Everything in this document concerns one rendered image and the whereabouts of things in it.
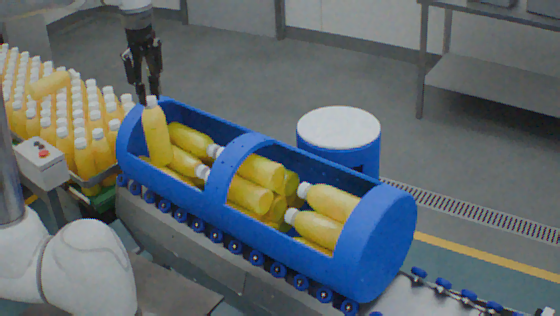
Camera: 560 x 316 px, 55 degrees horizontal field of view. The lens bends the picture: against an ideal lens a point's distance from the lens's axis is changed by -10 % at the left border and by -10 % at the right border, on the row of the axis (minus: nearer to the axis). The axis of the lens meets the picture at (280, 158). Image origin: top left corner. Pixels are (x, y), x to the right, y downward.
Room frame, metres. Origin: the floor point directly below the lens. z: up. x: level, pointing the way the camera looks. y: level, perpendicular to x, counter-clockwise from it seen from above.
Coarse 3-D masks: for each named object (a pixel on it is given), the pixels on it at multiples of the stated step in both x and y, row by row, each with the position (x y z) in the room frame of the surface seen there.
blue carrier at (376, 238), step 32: (160, 96) 1.62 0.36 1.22; (128, 128) 1.49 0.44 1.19; (192, 128) 1.66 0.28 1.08; (224, 128) 1.54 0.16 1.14; (128, 160) 1.44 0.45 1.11; (224, 160) 1.25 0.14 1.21; (288, 160) 1.39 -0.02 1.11; (320, 160) 1.23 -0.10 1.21; (160, 192) 1.36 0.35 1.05; (192, 192) 1.25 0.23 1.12; (224, 192) 1.19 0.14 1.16; (352, 192) 1.24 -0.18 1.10; (384, 192) 1.05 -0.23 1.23; (224, 224) 1.18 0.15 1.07; (256, 224) 1.10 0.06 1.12; (352, 224) 0.98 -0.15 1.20; (384, 224) 1.00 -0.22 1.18; (288, 256) 1.03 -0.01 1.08; (320, 256) 0.97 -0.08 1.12; (352, 256) 0.93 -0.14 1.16; (384, 256) 1.00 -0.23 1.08; (352, 288) 0.91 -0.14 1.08; (384, 288) 1.01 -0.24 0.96
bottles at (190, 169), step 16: (144, 160) 1.47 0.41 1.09; (176, 160) 1.47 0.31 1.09; (192, 160) 1.45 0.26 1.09; (208, 160) 1.50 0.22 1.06; (176, 176) 1.39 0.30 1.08; (192, 176) 1.44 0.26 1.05; (272, 192) 1.27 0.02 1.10; (240, 208) 1.21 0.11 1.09; (272, 208) 1.22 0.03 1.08; (288, 208) 1.28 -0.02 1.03; (272, 224) 1.21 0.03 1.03; (288, 224) 1.27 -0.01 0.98; (304, 240) 1.07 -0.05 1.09
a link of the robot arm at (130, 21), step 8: (144, 8) 1.45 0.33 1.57; (152, 8) 1.48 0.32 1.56; (120, 16) 1.46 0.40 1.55; (128, 16) 1.44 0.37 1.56; (136, 16) 1.44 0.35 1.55; (144, 16) 1.45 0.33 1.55; (152, 16) 1.47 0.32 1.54; (128, 24) 1.44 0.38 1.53; (136, 24) 1.44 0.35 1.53; (144, 24) 1.45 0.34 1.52
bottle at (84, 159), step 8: (80, 152) 1.57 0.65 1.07; (88, 152) 1.58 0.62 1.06; (80, 160) 1.56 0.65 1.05; (88, 160) 1.57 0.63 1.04; (80, 168) 1.56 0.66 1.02; (88, 168) 1.56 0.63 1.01; (96, 168) 1.59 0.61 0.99; (80, 176) 1.56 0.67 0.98; (88, 176) 1.56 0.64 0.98; (88, 192) 1.56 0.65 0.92; (96, 192) 1.57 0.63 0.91
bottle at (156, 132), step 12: (156, 108) 1.47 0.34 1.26; (144, 120) 1.45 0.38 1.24; (156, 120) 1.45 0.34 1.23; (144, 132) 1.46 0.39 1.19; (156, 132) 1.44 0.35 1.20; (168, 132) 1.47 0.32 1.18; (156, 144) 1.44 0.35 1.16; (168, 144) 1.46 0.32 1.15; (156, 156) 1.43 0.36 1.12; (168, 156) 1.44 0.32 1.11
